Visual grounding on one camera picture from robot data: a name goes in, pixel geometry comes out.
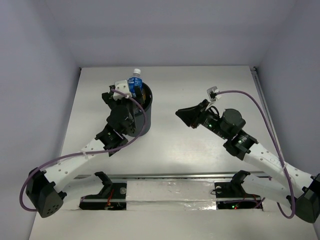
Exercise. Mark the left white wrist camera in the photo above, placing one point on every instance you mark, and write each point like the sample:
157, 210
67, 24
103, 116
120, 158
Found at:
122, 90

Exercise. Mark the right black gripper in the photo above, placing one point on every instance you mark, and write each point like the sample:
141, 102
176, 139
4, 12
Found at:
190, 114

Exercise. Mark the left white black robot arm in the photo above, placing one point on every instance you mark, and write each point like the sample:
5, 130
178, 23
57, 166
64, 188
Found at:
130, 118

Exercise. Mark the dark grey round bin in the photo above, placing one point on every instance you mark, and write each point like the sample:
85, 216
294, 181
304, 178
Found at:
139, 117

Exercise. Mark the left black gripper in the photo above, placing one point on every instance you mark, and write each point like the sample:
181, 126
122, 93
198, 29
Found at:
107, 97

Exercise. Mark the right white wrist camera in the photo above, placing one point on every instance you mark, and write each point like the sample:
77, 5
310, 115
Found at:
213, 94

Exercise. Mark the aluminium mounting rail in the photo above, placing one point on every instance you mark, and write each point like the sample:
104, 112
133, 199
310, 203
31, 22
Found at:
186, 193

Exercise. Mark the side aluminium rail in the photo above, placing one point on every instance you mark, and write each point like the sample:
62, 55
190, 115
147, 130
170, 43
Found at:
256, 80

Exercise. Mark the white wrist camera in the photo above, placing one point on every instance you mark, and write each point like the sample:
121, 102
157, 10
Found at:
122, 90
213, 94

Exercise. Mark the clear bottle blue label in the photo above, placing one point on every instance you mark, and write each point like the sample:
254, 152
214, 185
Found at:
135, 82

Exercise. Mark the orange juice bottle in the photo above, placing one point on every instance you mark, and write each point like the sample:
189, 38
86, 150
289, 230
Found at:
143, 93

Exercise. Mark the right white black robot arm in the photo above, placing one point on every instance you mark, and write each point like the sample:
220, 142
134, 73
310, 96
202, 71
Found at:
289, 186

